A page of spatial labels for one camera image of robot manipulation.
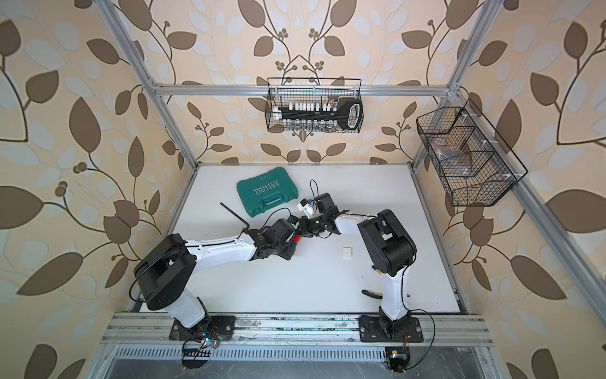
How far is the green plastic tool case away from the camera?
1.04m

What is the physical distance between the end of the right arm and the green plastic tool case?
0.22 metres

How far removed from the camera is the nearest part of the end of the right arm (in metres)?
0.76

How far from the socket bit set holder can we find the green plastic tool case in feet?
1.00

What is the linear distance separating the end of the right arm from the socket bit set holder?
10.8 inches

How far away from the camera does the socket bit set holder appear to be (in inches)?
32.4
